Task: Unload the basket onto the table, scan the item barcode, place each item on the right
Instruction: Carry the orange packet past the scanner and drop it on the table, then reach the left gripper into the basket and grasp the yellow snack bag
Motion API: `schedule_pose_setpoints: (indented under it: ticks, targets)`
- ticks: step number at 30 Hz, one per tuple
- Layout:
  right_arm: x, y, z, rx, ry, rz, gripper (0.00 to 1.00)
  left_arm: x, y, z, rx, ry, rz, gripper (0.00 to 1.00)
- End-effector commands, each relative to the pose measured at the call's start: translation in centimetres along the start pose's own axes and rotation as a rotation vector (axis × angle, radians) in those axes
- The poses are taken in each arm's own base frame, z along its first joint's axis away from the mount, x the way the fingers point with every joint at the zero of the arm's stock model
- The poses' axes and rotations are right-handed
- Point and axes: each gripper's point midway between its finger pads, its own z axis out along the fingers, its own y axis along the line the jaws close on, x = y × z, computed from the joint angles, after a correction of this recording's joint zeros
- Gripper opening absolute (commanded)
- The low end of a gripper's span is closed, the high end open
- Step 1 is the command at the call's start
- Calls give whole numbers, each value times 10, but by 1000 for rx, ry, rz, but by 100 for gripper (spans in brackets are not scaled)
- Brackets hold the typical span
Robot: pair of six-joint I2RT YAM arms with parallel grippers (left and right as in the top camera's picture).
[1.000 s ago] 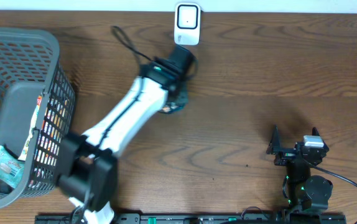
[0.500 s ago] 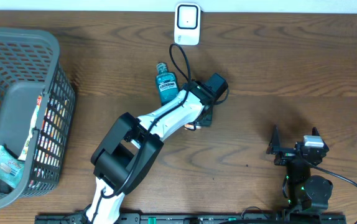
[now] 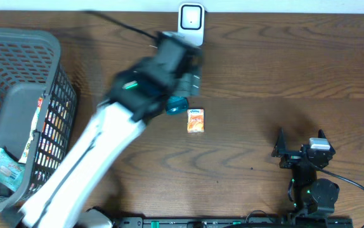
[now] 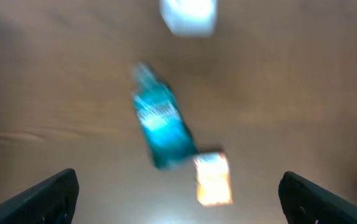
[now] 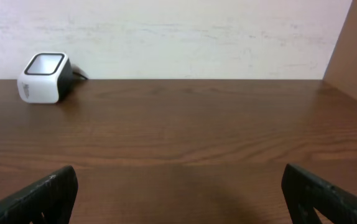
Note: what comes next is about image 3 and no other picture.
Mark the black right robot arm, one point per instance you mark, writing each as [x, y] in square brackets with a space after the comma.
[313, 197]

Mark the teal wet wipes pack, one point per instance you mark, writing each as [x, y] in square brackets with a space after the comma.
[11, 172]

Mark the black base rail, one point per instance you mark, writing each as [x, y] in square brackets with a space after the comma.
[138, 222]

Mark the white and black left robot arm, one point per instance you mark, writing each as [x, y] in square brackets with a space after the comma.
[136, 96]

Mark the orange tissue pack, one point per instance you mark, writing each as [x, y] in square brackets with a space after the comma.
[195, 120]

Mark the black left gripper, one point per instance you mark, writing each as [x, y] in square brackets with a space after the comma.
[194, 81]

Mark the white barcode scanner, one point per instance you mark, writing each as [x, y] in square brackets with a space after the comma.
[191, 18]

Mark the teal mouthwash bottle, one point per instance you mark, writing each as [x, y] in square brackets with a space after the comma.
[176, 105]

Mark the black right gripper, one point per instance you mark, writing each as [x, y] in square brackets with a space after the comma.
[280, 145]

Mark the yellow chips bag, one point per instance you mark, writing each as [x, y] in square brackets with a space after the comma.
[24, 156]

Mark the grey plastic shopping basket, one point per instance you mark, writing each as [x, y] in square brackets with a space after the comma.
[30, 68]

